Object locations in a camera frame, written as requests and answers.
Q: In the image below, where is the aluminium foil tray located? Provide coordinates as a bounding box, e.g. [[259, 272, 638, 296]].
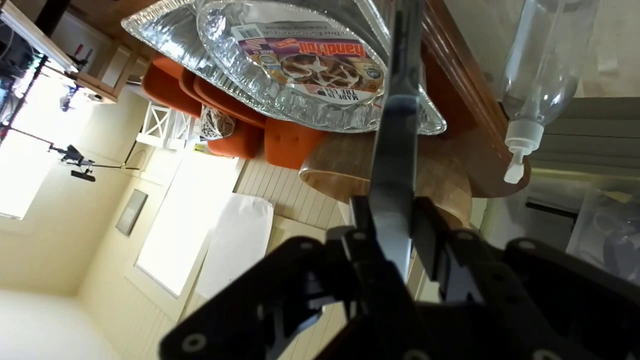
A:
[[120, 0, 448, 139]]

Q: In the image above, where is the clear plastic storage bin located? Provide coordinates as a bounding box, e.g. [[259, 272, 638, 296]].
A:
[[567, 186, 640, 289]]

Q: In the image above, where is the clear hand sanitizer pump bottle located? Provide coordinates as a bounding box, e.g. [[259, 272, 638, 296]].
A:
[[500, 0, 599, 186]]

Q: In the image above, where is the cream cabinet counter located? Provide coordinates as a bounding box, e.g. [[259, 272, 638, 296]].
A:
[[526, 97, 640, 203]]

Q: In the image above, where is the dark brown wooden table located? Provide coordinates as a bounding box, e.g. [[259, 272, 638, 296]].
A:
[[418, 0, 537, 200]]

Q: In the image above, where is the white hanging cloth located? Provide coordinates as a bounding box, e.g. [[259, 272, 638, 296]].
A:
[[196, 193, 277, 302]]

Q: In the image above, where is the orange chair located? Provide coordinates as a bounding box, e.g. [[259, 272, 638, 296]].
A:
[[140, 57, 329, 172]]

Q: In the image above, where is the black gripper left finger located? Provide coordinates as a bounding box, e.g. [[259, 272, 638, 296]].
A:
[[158, 197, 416, 360]]

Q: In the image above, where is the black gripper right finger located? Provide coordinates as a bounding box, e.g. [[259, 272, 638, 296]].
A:
[[409, 197, 640, 360]]

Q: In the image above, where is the foil pan with printed label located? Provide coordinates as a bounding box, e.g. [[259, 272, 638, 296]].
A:
[[196, 0, 393, 117]]

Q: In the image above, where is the silver table knife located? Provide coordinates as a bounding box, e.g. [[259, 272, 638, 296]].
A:
[[366, 0, 424, 283]]

